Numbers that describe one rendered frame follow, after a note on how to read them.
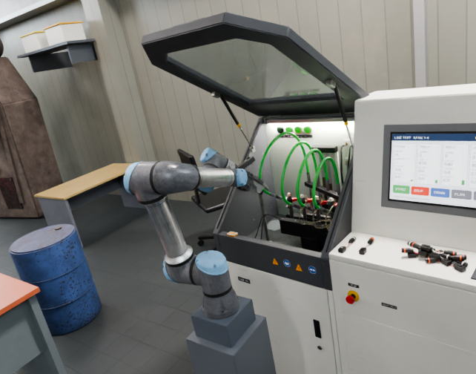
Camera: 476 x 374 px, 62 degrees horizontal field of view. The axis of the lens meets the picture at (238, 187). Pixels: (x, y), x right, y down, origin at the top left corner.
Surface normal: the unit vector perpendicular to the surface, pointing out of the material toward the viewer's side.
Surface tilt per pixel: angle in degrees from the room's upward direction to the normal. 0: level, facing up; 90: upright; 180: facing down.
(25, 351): 90
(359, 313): 90
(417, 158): 76
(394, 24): 90
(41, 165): 92
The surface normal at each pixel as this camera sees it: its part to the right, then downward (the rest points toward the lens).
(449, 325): -0.64, 0.36
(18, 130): 0.92, 0.00
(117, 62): 0.81, 0.04
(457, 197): -0.67, 0.12
